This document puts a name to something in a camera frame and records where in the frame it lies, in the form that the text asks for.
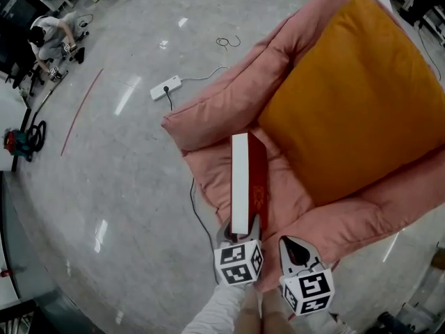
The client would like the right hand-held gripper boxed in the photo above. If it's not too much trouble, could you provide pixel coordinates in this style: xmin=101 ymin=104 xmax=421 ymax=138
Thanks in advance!
xmin=279 ymin=235 xmax=336 ymax=317

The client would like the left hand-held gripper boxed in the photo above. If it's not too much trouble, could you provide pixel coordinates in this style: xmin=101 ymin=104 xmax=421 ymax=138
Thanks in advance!
xmin=213 ymin=214 xmax=264 ymax=287

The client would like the dark red hardcover book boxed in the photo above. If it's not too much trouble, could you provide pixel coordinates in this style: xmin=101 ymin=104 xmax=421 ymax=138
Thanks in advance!
xmin=231 ymin=132 xmax=269 ymax=239

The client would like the pink armchair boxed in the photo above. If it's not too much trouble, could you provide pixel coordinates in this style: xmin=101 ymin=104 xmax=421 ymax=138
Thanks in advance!
xmin=161 ymin=0 xmax=445 ymax=294

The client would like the person's right forearm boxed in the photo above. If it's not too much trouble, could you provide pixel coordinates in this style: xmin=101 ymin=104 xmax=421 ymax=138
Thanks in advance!
xmin=325 ymin=311 xmax=357 ymax=334

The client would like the person's left forearm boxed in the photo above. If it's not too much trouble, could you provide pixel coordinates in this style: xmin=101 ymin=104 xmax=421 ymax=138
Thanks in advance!
xmin=180 ymin=283 xmax=248 ymax=334

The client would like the person's right leg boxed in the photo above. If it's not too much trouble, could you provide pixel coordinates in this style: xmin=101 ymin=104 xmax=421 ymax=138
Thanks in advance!
xmin=261 ymin=287 xmax=295 ymax=334

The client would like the person's leg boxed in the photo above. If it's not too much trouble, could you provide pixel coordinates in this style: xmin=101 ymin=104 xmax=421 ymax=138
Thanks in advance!
xmin=261 ymin=287 xmax=295 ymax=334
xmin=241 ymin=285 xmax=262 ymax=334

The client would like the person's left leg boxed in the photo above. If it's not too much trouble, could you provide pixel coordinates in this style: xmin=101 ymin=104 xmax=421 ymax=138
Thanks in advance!
xmin=241 ymin=285 xmax=262 ymax=334

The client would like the white power strip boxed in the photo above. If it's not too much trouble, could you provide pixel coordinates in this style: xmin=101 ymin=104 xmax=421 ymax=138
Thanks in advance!
xmin=149 ymin=74 xmax=184 ymax=102

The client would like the orange square cushion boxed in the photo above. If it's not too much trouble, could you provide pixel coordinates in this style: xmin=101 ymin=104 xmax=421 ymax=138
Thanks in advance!
xmin=257 ymin=0 xmax=445 ymax=207

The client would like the black office chair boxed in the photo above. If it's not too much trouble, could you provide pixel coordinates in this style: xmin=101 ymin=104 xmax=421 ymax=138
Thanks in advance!
xmin=5 ymin=59 xmax=45 ymax=97

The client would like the white open shelf rack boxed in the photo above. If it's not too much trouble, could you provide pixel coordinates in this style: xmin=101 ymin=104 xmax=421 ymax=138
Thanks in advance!
xmin=384 ymin=0 xmax=445 ymax=47

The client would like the long black power cable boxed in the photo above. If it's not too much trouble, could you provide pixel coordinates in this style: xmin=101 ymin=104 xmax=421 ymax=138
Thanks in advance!
xmin=163 ymin=85 xmax=220 ymax=285

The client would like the white power cable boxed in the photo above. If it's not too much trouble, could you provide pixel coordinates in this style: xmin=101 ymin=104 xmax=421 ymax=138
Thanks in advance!
xmin=180 ymin=65 xmax=231 ymax=82

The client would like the coiled black cable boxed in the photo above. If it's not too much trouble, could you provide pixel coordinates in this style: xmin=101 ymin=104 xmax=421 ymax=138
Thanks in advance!
xmin=215 ymin=35 xmax=242 ymax=51

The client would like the vacuum cleaner with black hose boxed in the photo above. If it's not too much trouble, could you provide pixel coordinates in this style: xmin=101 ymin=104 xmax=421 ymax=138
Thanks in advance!
xmin=3 ymin=70 xmax=69 ymax=162

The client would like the thin black floor cable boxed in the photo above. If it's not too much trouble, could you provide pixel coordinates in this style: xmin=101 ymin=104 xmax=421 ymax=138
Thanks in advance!
xmin=416 ymin=26 xmax=442 ymax=83

